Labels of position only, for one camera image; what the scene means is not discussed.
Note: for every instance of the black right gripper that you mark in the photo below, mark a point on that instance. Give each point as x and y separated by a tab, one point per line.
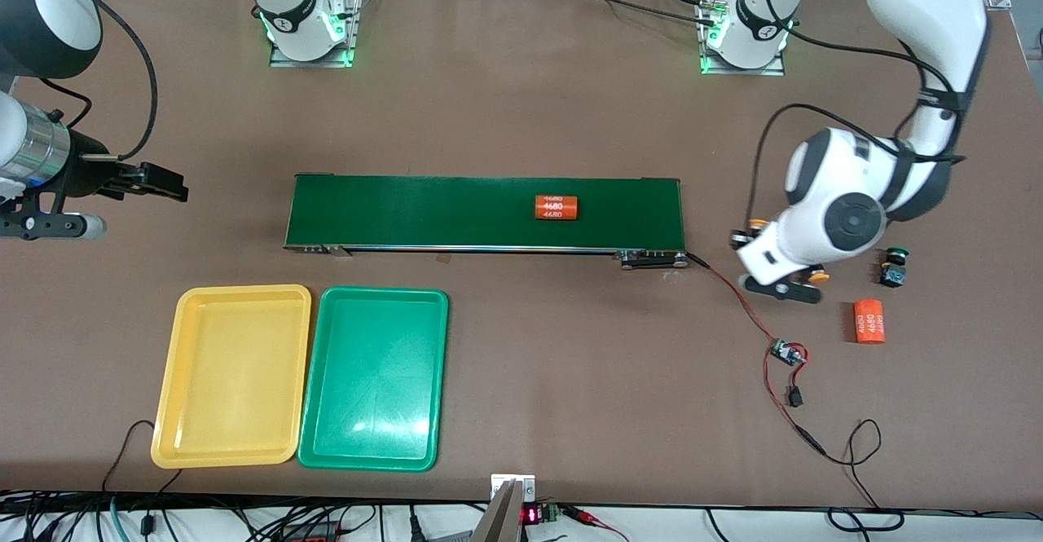
84	174

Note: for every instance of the yellow mushroom push button switch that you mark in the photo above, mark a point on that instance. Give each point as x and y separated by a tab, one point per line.
818	277
758	223

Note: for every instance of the orange cylinder with 4680 print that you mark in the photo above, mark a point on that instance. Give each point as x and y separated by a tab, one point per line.
556	208
869	322

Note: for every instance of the green mushroom push button switch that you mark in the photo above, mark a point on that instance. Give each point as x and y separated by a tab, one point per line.
893	273

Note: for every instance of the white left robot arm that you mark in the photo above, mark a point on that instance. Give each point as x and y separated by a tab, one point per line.
839	191

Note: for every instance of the small green circuit board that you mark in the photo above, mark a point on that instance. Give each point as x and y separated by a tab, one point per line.
786	352

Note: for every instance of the yellow plastic tray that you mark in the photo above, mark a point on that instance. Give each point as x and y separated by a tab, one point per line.
232	379

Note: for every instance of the green conveyor belt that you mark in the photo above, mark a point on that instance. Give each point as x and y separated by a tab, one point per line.
456	212

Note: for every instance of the green plastic tray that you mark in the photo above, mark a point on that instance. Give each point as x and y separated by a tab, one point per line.
375	379

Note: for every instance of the red digit display module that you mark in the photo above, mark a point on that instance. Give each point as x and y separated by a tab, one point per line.
531	515

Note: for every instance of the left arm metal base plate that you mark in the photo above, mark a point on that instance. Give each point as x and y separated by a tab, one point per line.
745	71

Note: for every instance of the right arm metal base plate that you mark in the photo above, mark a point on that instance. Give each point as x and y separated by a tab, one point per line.
353	20

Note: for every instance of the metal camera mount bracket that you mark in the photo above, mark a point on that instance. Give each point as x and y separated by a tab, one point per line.
505	517

